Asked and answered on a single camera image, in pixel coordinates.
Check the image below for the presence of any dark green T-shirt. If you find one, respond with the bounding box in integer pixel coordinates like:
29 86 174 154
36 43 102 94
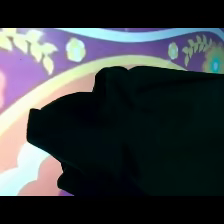
26 65 224 197

